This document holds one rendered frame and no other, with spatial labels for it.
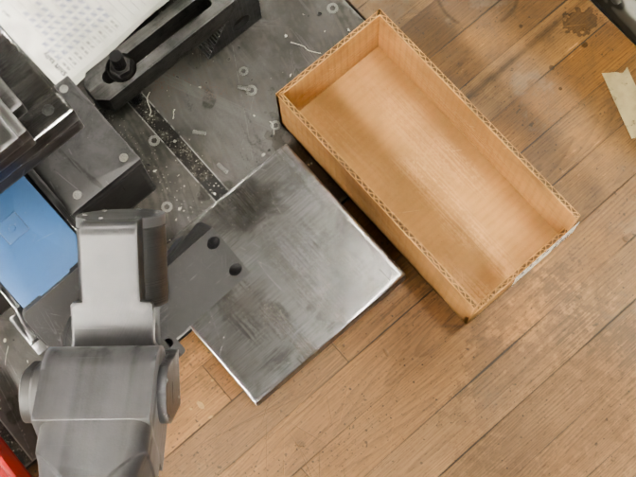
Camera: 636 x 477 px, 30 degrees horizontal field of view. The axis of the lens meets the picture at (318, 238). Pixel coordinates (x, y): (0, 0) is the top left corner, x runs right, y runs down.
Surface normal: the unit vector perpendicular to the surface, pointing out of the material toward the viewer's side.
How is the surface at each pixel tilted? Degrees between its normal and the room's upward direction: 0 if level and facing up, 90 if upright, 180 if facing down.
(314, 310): 0
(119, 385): 26
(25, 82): 0
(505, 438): 0
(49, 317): 31
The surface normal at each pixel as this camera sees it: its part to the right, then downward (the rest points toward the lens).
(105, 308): -0.03, 0.14
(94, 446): -0.03, -0.66
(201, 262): 0.34, 0.12
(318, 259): -0.03, -0.25
